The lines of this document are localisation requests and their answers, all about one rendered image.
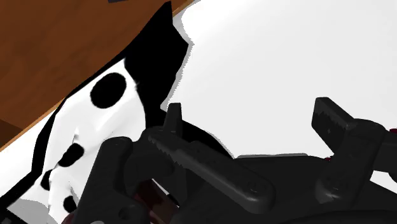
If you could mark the white black spotted soft toy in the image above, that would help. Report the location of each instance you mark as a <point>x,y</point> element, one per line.
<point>102,124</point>

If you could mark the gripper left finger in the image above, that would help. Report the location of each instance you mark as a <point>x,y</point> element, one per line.
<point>214,169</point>

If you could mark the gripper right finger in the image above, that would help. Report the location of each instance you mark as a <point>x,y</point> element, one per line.
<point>350,145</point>

